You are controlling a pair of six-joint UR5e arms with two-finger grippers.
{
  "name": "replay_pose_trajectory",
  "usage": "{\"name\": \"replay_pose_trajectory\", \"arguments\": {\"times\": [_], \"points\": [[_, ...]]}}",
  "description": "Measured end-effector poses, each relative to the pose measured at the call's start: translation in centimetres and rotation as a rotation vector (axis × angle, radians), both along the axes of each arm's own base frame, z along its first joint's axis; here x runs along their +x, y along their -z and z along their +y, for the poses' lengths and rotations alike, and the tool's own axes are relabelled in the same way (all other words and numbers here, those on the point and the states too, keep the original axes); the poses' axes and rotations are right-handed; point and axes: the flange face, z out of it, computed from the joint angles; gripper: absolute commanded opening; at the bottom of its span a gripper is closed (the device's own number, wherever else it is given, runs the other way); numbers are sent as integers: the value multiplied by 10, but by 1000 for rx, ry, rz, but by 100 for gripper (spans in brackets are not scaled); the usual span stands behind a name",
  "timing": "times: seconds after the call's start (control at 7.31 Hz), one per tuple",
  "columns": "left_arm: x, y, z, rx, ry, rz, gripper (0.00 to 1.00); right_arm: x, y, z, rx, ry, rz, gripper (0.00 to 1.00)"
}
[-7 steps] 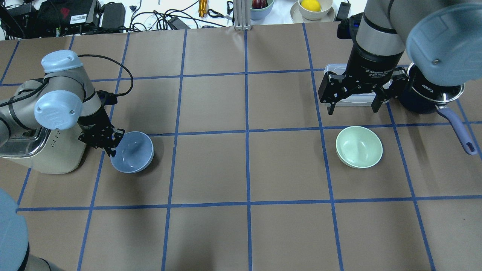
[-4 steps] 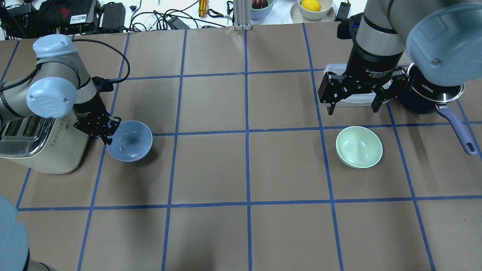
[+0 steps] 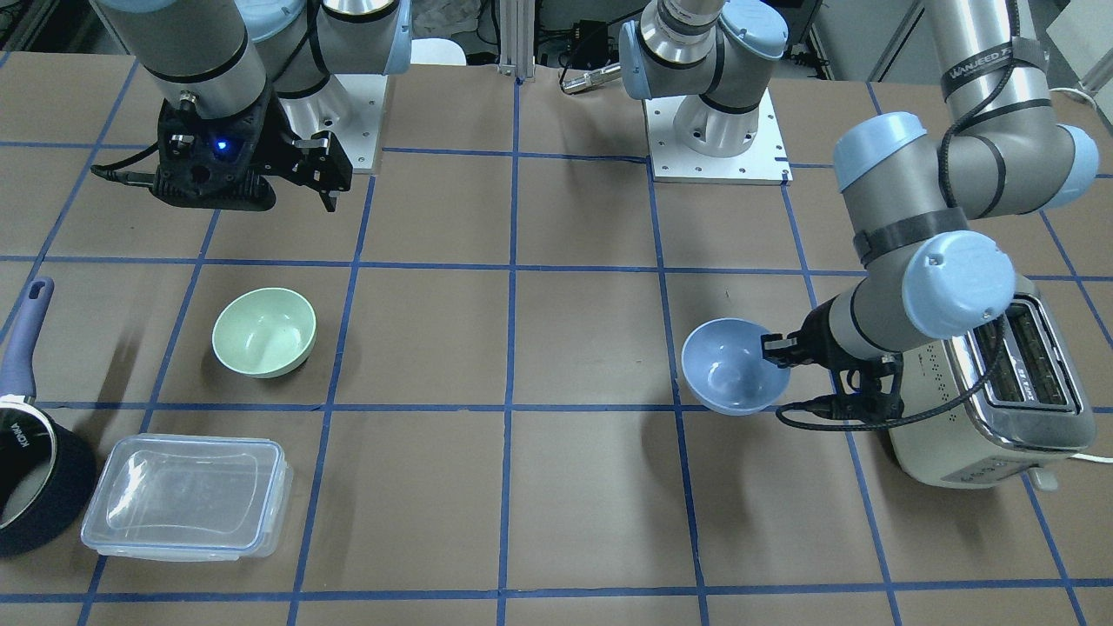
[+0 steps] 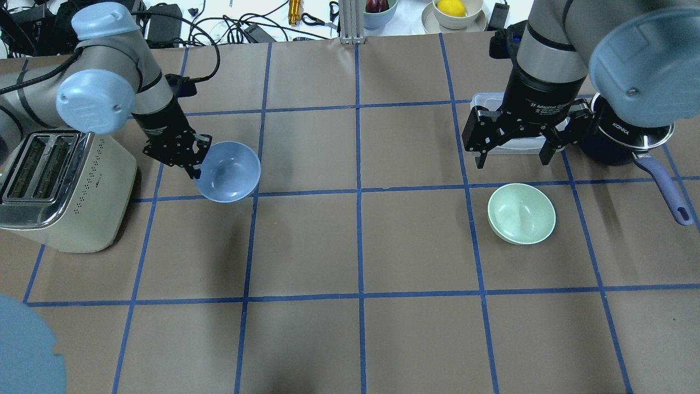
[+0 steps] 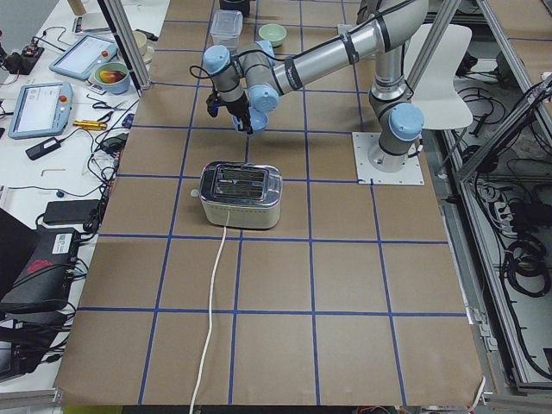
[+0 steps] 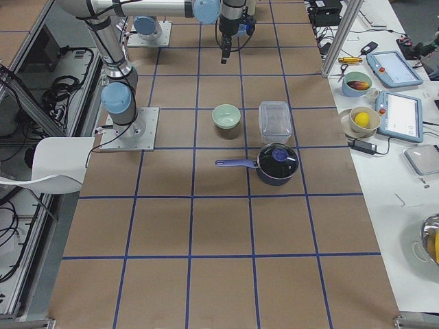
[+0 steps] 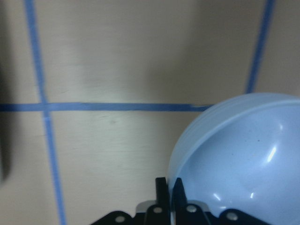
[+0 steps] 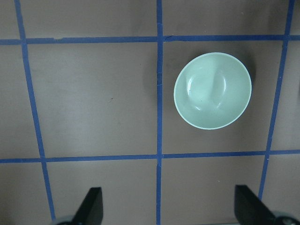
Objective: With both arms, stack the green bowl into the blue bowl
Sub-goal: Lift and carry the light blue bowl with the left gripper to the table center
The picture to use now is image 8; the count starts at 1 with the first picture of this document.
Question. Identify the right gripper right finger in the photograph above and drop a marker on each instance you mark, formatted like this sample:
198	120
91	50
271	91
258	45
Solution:
249	210

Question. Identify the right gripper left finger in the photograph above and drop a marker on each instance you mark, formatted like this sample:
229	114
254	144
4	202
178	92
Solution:
90	211

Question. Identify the green bowl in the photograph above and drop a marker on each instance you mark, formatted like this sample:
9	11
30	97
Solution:
212	91

